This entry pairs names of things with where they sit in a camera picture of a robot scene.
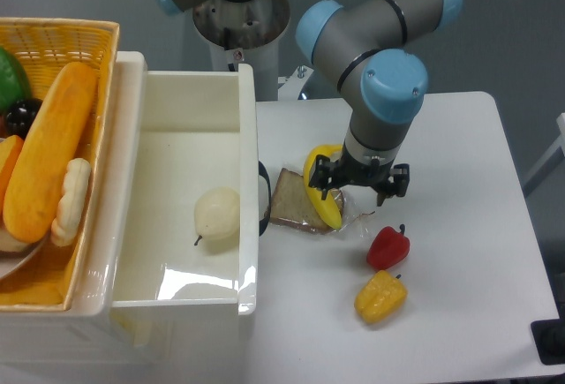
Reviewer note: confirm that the wrapped bread slice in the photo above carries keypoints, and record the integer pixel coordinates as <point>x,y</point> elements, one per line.
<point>291,208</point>

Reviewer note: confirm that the white plate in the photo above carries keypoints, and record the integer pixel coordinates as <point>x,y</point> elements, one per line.
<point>15,254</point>

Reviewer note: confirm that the orange toy fruit slice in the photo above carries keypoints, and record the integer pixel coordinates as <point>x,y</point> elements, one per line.
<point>10,149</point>

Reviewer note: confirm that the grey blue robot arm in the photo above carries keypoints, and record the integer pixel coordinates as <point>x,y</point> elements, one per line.
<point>360,51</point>

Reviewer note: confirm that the yellow toy banana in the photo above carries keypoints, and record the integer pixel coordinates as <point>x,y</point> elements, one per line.
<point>327,208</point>

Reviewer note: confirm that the white furniture frame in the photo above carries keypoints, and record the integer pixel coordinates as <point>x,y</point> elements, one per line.
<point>546,163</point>

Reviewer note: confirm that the white toy pear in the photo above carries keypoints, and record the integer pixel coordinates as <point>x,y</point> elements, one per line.
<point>217,214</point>

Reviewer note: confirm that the yellow toy bell pepper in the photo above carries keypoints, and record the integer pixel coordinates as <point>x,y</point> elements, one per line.
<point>383,295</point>

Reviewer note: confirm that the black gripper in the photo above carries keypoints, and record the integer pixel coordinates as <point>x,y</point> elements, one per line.
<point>386,179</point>

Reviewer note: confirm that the black toy berry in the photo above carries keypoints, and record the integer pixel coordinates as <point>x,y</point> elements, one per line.
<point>19,117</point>

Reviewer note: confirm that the white toy pastry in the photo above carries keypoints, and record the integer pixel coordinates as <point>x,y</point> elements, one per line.
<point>64,227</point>

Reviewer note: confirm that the black device at table edge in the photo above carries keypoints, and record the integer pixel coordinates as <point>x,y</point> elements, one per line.
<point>548,336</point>

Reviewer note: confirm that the white drawer cabinet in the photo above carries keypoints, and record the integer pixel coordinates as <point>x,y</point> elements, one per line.
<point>88,332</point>

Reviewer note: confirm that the red toy bell pepper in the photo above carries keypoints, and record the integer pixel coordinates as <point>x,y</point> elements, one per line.
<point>389,247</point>

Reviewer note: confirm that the green toy vegetable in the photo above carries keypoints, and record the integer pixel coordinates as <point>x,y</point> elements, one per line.
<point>14,82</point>

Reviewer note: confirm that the orange toy baguette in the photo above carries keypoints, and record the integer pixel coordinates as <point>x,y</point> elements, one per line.
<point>35,186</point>

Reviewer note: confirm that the yellow wicker basket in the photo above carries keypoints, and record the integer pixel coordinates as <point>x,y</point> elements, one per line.
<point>47,282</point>

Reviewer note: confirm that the white drawer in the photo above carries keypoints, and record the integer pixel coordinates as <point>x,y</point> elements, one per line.
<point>198,131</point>

